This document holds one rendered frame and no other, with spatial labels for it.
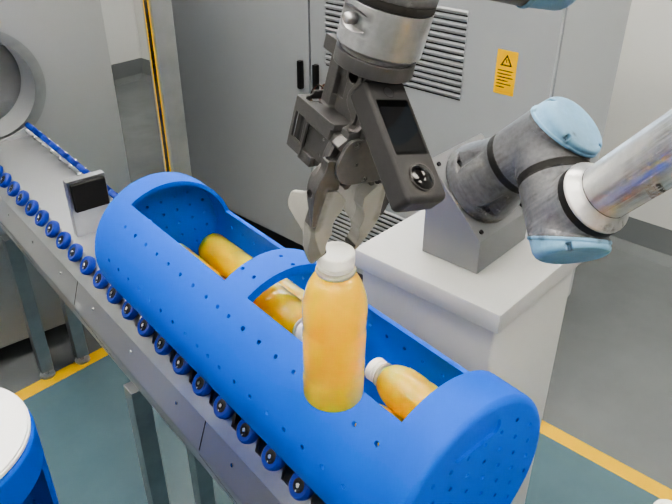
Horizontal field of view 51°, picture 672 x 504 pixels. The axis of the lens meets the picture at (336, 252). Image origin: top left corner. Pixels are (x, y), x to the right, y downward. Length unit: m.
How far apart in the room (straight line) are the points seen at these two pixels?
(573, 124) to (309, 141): 0.59
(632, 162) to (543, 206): 0.16
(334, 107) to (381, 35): 0.10
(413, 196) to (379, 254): 0.74
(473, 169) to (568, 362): 1.86
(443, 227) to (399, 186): 0.71
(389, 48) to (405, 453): 0.48
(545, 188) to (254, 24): 2.27
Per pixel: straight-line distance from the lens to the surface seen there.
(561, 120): 1.13
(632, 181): 1.00
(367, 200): 0.67
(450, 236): 1.27
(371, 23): 0.58
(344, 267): 0.69
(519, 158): 1.15
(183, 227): 1.54
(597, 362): 3.03
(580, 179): 1.06
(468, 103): 2.54
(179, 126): 2.10
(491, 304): 1.20
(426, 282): 1.24
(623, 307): 3.39
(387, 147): 0.58
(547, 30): 2.34
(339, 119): 0.63
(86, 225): 1.92
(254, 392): 1.03
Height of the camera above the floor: 1.82
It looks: 31 degrees down
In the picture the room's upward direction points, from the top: straight up
